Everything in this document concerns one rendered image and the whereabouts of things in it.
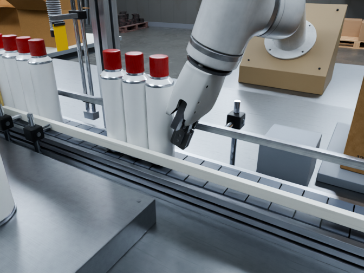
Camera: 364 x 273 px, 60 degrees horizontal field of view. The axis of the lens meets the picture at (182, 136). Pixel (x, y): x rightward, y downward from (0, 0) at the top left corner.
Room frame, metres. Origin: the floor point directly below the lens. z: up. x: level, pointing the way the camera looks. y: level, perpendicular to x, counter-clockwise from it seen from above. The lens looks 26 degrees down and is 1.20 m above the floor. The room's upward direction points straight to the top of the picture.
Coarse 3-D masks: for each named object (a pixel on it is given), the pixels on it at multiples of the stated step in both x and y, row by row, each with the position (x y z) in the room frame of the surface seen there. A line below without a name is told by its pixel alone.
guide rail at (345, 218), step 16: (16, 112) 0.71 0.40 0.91; (64, 128) 0.62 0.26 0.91; (80, 128) 0.61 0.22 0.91; (96, 144) 0.58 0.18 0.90; (112, 144) 0.55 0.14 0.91; (128, 144) 0.54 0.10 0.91; (160, 160) 0.49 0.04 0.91; (176, 160) 0.48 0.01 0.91; (208, 176) 0.44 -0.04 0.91; (224, 176) 0.43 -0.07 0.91; (256, 192) 0.40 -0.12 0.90; (272, 192) 0.39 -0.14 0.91; (288, 192) 0.39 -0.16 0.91; (304, 208) 0.36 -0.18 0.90; (320, 208) 0.35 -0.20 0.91; (336, 208) 0.35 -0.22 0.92; (352, 224) 0.33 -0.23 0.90
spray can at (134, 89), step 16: (128, 64) 0.55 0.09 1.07; (128, 80) 0.55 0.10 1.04; (144, 80) 0.55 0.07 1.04; (128, 96) 0.55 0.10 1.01; (144, 96) 0.55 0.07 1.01; (128, 112) 0.55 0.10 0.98; (144, 112) 0.55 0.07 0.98; (128, 128) 0.55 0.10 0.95; (144, 128) 0.55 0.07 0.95; (144, 144) 0.55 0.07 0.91
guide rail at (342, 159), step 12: (72, 96) 0.71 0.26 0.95; (84, 96) 0.69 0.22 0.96; (216, 132) 0.52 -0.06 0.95; (228, 132) 0.51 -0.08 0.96; (240, 132) 0.50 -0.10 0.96; (264, 144) 0.47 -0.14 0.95; (276, 144) 0.46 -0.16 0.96; (288, 144) 0.45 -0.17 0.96; (300, 144) 0.45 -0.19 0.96; (312, 156) 0.43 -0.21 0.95; (324, 156) 0.42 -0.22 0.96; (336, 156) 0.42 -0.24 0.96; (348, 156) 0.41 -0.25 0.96; (360, 168) 0.40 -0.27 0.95
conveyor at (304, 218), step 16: (96, 128) 0.69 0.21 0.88; (80, 144) 0.61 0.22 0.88; (128, 160) 0.54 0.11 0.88; (144, 160) 0.54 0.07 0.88; (192, 160) 0.54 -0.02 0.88; (176, 176) 0.48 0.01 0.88; (192, 176) 0.48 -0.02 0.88; (240, 176) 0.48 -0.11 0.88; (256, 176) 0.48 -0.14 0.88; (224, 192) 0.44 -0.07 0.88; (240, 192) 0.43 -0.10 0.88; (304, 192) 0.43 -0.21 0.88; (272, 208) 0.39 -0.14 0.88; (288, 208) 0.39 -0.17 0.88; (352, 208) 0.39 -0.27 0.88; (320, 224) 0.36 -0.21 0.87; (336, 224) 0.36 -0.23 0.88
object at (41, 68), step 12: (36, 48) 0.70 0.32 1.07; (36, 60) 0.69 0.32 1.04; (48, 60) 0.70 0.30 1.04; (36, 72) 0.69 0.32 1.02; (48, 72) 0.70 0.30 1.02; (36, 84) 0.69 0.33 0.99; (48, 84) 0.69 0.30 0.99; (36, 96) 0.69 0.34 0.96; (48, 96) 0.69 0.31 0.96; (48, 108) 0.69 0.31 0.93; (60, 108) 0.71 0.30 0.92; (60, 120) 0.70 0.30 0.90
